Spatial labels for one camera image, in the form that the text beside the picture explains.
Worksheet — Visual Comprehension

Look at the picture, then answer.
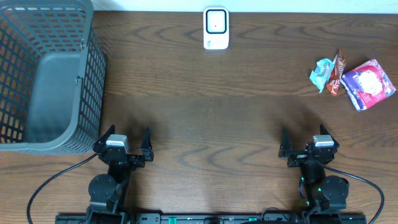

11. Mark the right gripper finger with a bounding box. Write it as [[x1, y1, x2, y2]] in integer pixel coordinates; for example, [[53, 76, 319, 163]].
[[278, 127, 293, 158], [320, 124, 330, 135]]

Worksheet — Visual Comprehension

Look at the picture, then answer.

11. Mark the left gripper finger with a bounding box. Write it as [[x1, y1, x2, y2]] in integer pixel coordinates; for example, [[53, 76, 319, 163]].
[[140, 128, 154, 162], [93, 124, 115, 152]]

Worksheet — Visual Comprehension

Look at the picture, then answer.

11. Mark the teal white snack wrapper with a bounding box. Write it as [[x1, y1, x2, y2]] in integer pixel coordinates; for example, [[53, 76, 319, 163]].
[[309, 58, 335, 93]]

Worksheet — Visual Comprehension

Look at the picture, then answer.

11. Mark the red purple snack bag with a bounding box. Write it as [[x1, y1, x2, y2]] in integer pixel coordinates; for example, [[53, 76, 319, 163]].
[[341, 59, 396, 111]]

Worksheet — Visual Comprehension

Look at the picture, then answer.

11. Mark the brown orange candy bar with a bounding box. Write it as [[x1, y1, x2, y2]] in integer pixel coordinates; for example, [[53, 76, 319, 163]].
[[325, 50, 347, 96]]

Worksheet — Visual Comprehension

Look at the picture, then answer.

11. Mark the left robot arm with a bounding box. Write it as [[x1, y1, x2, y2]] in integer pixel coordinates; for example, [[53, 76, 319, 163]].
[[85, 125, 154, 223]]

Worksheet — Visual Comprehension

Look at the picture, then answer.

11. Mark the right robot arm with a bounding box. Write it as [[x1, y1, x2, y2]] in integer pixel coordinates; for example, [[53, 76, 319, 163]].
[[278, 125, 349, 223]]

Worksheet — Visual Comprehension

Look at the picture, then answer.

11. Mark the white barcode scanner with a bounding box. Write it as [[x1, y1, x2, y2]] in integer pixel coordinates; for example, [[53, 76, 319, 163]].
[[203, 7, 229, 50]]

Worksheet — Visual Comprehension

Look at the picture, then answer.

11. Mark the grey plastic mesh basket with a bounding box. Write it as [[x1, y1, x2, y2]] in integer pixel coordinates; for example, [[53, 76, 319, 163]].
[[1, 1, 106, 155]]

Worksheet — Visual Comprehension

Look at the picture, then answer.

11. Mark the right black cable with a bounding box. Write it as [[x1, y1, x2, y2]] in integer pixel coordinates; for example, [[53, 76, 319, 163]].
[[310, 155, 386, 224]]

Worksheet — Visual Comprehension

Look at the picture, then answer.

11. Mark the black cable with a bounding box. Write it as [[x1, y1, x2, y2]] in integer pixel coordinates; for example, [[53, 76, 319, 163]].
[[310, 155, 386, 224], [26, 152, 99, 224]]

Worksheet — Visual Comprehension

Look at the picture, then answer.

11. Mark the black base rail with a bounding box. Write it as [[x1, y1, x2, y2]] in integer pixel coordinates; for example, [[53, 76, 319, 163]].
[[55, 212, 368, 224]]

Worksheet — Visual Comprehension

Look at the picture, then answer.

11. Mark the left black cable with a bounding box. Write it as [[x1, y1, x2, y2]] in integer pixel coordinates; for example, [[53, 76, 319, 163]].
[[26, 152, 99, 224]]

